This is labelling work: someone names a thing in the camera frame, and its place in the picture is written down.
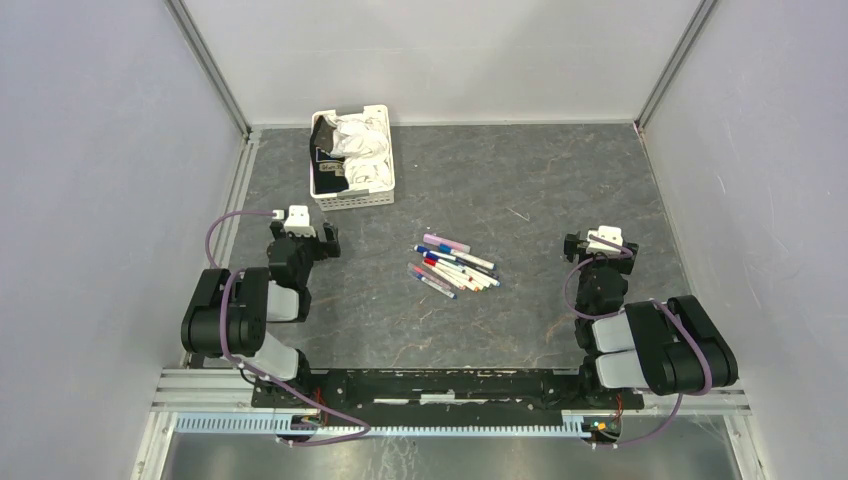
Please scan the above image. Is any pink highlighter pen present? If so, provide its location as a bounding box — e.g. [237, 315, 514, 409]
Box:
[423, 234, 471, 253]

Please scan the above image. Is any white slotted cable duct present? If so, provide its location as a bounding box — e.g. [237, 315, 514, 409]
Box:
[175, 413, 591, 439]

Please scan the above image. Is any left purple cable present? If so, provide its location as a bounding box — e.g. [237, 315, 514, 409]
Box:
[203, 209, 372, 448]

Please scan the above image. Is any black cloth with label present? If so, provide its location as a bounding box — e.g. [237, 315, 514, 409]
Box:
[309, 116, 349, 195]

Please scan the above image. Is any white plastic basket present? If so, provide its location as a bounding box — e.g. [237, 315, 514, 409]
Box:
[309, 104, 396, 212]

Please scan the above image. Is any blue cap white marker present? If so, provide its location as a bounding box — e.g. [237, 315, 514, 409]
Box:
[439, 244, 496, 270]

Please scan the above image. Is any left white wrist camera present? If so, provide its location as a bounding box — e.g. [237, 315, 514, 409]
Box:
[283, 205, 317, 238]

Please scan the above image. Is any red cap white marker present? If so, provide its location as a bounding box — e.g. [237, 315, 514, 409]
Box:
[423, 258, 467, 290]

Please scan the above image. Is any grey blue pen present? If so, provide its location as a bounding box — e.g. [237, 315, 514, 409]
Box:
[407, 263, 457, 299]

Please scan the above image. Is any green cap white marker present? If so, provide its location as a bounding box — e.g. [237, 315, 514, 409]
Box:
[452, 259, 501, 287]

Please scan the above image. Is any purple cable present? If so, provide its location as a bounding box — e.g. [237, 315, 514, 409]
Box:
[203, 209, 372, 448]
[561, 235, 715, 450]

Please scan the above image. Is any white crumpled cloth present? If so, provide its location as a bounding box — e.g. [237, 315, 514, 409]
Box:
[325, 110, 393, 190]

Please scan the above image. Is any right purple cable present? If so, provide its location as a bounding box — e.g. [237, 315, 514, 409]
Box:
[561, 235, 715, 450]

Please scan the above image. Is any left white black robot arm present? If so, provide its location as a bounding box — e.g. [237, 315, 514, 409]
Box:
[181, 220, 341, 408]

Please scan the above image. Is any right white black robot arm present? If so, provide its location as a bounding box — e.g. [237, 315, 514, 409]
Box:
[563, 226, 739, 408]

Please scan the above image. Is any black mounting base plate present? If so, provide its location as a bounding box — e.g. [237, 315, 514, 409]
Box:
[290, 368, 645, 429]

